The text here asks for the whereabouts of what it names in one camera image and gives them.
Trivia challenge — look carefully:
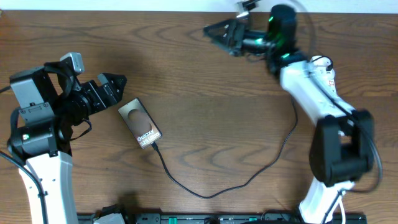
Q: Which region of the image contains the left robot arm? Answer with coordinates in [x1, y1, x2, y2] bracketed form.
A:
[7, 62, 127, 223]

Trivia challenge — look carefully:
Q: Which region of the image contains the black charger cable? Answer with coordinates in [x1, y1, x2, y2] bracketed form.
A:
[150, 56, 334, 200]

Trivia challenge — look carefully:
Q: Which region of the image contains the white power strip cord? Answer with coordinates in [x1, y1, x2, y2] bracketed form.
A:
[338, 195, 347, 224]

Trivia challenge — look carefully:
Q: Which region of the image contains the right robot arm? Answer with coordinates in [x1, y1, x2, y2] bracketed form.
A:
[203, 1, 379, 223]

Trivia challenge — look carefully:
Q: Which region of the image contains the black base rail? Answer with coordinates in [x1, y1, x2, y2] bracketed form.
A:
[77, 211, 368, 224]

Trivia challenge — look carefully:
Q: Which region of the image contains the black left camera cable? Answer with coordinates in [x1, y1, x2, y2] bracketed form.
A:
[0, 62, 93, 224]

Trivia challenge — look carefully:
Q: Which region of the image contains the white power strip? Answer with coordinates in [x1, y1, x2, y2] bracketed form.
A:
[310, 55, 338, 97]

